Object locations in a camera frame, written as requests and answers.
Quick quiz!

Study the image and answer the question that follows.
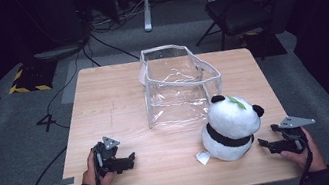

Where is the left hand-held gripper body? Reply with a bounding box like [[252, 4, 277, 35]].
[[89, 134, 126, 179]]

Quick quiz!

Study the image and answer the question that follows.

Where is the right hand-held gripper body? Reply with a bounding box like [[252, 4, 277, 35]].
[[277, 111, 321, 157]]

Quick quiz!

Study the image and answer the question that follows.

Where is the white panda plush toy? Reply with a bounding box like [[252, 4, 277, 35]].
[[186, 88, 272, 168]]

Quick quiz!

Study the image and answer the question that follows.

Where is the clear plastic zipper bag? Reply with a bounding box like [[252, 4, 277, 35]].
[[133, 36, 229, 131]]

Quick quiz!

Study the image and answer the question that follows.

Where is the person's right hand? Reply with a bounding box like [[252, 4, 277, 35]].
[[275, 123, 328, 178]]

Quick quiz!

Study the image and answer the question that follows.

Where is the person's left hand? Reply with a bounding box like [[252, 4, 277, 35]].
[[76, 146, 118, 185]]

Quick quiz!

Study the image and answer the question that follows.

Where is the grey tape strip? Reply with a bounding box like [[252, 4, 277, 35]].
[[50, 176, 76, 185]]

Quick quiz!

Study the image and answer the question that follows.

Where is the black tape floor mark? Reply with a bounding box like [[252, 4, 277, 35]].
[[35, 113, 58, 134]]

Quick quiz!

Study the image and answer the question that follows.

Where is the yellow black striped mat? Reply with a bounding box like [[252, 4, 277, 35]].
[[4, 58, 62, 97]]

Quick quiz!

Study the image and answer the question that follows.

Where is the dark equipment stand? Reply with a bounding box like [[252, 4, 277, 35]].
[[9, 0, 94, 69]]

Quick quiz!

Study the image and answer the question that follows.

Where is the black folding chair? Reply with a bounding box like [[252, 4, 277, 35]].
[[188, 0, 309, 56]]

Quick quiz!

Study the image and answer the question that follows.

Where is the right hand-held gripper cable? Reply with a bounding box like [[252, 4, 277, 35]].
[[289, 135, 319, 185]]

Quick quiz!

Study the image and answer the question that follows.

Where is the thin black floor cable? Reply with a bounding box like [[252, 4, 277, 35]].
[[37, 50, 93, 132]]

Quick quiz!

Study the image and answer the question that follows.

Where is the bundle of floor cables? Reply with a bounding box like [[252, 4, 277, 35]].
[[85, 0, 150, 37]]

